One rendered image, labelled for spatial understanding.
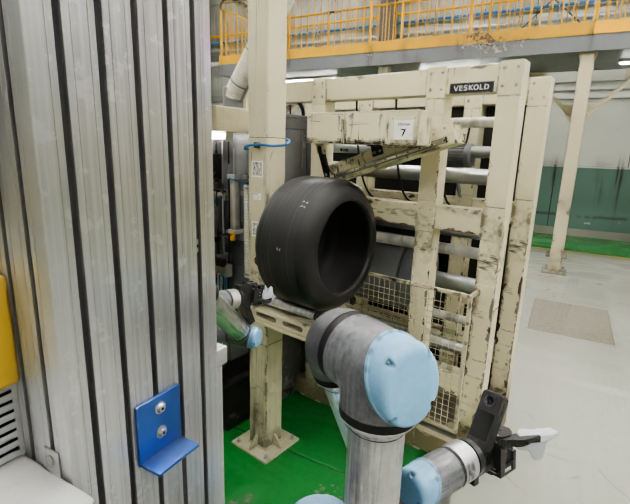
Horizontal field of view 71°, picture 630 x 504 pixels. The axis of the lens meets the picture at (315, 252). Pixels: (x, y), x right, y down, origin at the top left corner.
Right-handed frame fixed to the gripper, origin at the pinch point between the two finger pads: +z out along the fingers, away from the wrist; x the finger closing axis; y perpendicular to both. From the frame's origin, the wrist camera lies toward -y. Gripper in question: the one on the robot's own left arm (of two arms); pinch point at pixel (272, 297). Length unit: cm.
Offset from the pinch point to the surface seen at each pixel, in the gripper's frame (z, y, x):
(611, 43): 527, 262, -34
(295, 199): 7.8, 40.4, -0.5
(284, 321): 19.3, -15.7, 8.7
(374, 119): 42, 79, -12
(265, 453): 33, -94, 24
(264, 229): 1.6, 26.7, 9.4
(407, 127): 42, 75, -29
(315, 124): 42, 77, 21
